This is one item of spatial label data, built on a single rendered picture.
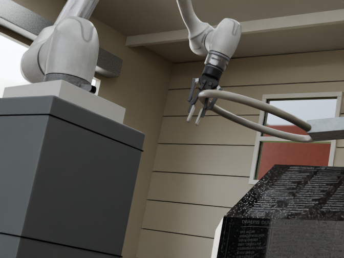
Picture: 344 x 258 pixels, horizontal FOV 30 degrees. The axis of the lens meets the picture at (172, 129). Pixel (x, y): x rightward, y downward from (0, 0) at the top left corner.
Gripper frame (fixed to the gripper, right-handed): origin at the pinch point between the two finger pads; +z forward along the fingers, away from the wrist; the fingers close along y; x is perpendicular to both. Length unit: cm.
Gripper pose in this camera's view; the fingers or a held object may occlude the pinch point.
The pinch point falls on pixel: (195, 115)
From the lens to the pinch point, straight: 254.2
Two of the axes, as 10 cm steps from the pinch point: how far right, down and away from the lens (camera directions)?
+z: -3.7, 9.2, -1.1
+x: 1.8, 1.9, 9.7
